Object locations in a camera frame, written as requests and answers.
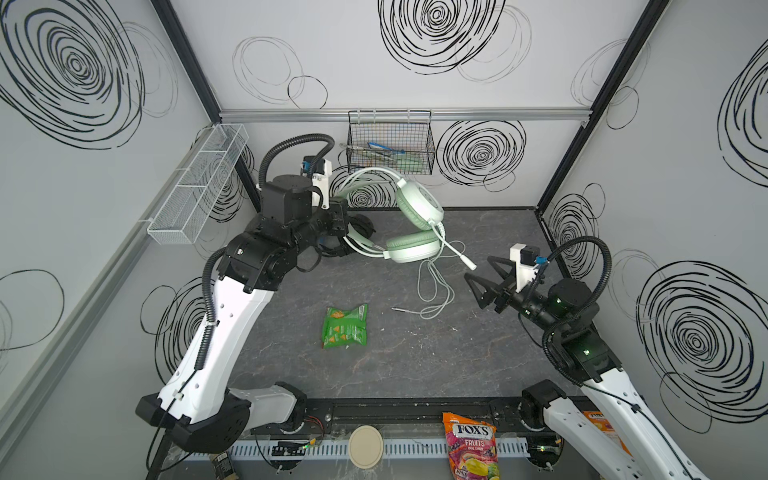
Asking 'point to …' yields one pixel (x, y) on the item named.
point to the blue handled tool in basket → (374, 145)
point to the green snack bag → (345, 327)
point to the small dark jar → (222, 465)
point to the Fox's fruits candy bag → (472, 447)
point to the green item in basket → (410, 162)
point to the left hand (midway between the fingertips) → (349, 202)
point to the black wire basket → (400, 139)
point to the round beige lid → (365, 447)
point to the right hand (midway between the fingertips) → (476, 268)
